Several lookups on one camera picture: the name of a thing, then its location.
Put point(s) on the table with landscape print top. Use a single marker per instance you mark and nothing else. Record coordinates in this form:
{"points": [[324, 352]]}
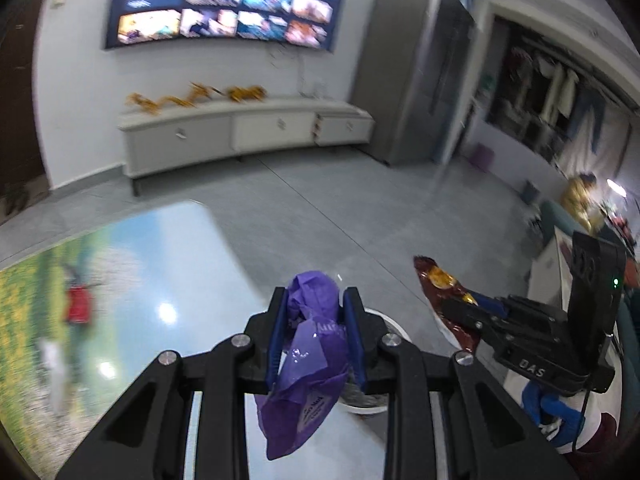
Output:
{"points": [[150, 270]]}

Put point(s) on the white television cabinet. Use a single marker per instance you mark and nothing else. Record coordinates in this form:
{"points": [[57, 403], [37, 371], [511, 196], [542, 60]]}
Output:
{"points": [[210, 135]]}

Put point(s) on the crumpled white tissue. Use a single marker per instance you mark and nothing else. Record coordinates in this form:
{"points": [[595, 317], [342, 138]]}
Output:
{"points": [[55, 365]]}

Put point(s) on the white round trash bin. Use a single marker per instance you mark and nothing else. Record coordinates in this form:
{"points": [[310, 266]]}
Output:
{"points": [[367, 409]]}

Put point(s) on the golden figure ornament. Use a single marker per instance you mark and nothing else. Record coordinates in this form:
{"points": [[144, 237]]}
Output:
{"points": [[580, 200]]}

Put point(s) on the red gold snack wrapper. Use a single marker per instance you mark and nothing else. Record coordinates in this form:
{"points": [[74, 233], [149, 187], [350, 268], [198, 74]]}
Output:
{"points": [[435, 290]]}

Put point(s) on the dark red cloth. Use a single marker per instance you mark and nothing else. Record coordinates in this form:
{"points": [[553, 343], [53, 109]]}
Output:
{"points": [[600, 437]]}

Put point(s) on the grey refrigerator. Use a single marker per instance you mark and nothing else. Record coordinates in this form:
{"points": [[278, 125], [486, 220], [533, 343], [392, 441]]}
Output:
{"points": [[400, 75]]}

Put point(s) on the purple stool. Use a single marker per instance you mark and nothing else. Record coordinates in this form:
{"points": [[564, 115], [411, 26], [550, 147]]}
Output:
{"points": [[482, 158]]}

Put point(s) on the open wardrobe with clothes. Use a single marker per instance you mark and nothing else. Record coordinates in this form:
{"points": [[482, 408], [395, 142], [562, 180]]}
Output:
{"points": [[550, 90]]}

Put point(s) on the golden dragon ornament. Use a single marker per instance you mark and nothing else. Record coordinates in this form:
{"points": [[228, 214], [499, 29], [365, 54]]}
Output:
{"points": [[150, 102]]}

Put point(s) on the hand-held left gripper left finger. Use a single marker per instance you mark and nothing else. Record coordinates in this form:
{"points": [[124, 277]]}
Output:
{"points": [[277, 335]]}

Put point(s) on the wall television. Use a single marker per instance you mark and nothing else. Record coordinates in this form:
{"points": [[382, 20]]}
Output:
{"points": [[225, 0]]}

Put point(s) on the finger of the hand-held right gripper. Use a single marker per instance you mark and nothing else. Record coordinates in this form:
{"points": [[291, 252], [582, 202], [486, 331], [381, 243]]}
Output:
{"points": [[500, 306], [472, 321]]}

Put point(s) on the dark brown door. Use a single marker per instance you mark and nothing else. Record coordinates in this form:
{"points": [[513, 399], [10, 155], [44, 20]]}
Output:
{"points": [[20, 110]]}

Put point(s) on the red packet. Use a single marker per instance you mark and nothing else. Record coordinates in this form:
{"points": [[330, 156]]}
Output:
{"points": [[79, 304]]}

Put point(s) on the teal sofa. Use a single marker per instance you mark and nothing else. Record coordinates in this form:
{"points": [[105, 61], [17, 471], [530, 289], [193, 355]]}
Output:
{"points": [[550, 220]]}

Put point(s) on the purple plastic wrapper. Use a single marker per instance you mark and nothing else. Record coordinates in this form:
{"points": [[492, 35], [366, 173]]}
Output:
{"points": [[310, 360]]}

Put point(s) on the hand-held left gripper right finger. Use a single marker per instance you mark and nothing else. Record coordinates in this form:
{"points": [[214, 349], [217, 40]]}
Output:
{"points": [[352, 340]]}

